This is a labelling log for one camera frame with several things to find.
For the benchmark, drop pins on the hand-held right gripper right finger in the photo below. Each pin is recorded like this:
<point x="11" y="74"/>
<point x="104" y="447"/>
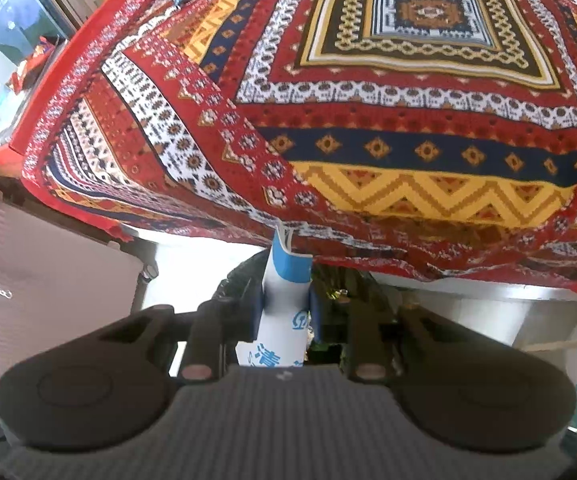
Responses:
<point x="317" y="315"/>

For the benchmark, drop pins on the white blue tissue packet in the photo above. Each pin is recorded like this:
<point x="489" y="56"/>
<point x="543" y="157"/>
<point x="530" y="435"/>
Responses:
<point x="283" y="310"/>

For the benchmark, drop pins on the red patterned tablecloth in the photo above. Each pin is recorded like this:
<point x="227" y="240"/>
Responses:
<point x="418" y="110"/>

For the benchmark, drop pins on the black bag trash bin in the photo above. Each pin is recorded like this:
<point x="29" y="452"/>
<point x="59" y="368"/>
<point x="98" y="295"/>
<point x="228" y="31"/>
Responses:
<point x="233" y="280"/>

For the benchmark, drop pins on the beige ribbed suitcase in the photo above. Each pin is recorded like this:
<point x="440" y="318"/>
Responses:
<point x="43" y="285"/>

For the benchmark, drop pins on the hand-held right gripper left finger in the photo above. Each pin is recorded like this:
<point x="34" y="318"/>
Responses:
<point x="257" y="310"/>

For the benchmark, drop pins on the red snack packet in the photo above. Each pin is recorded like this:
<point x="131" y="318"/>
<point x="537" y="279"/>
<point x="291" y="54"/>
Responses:
<point x="38" y="57"/>

